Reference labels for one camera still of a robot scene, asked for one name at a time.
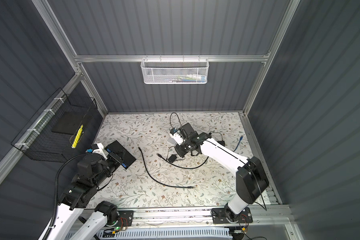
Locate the white mesh wall basket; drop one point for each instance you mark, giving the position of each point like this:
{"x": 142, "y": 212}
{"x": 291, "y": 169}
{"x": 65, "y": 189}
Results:
{"x": 175, "y": 73}

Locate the white ventilated cable duct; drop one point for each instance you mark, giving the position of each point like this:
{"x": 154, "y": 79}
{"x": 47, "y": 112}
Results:
{"x": 197, "y": 233}

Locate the white flat box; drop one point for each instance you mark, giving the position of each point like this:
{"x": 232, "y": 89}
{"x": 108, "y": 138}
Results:
{"x": 171, "y": 141}

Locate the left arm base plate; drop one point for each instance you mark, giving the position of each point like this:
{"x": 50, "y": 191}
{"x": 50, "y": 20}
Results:
{"x": 120, "y": 218}

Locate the black pad in basket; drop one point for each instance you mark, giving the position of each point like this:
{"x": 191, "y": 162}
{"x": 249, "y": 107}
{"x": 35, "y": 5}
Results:
{"x": 68, "y": 123}

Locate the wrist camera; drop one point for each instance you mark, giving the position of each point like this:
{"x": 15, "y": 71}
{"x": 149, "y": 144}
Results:
{"x": 176, "y": 135}
{"x": 97, "y": 149}

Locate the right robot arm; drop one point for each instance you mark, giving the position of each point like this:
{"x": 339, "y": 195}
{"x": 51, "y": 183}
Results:
{"x": 251, "y": 179}

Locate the black wire wall basket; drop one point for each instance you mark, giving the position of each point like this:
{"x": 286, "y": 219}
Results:
{"x": 37, "y": 141}

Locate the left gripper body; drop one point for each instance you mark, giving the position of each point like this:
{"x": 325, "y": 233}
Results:
{"x": 109, "y": 167}

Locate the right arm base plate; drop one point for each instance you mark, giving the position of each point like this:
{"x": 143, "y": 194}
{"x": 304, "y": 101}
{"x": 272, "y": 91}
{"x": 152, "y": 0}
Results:
{"x": 226, "y": 216}

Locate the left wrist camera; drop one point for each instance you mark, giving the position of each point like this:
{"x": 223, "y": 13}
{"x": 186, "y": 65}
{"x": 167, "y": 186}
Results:
{"x": 97, "y": 149}

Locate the small black power adapter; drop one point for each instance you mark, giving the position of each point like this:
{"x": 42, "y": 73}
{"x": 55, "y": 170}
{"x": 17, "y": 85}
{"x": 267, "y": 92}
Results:
{"x": 172, "y": 158}

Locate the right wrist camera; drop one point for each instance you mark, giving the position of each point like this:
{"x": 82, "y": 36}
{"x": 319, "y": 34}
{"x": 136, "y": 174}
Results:
{"x": 176, "y": 135}

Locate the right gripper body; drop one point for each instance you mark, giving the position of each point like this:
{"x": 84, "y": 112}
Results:
{"x": 182, "y": 149}

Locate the yellow item in basket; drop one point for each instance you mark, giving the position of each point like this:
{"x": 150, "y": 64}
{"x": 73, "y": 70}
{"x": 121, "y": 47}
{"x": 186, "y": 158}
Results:
{"x": 77, "y": 137}

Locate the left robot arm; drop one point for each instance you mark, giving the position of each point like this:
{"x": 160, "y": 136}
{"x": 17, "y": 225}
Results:
{"x": 69, "y": 205}

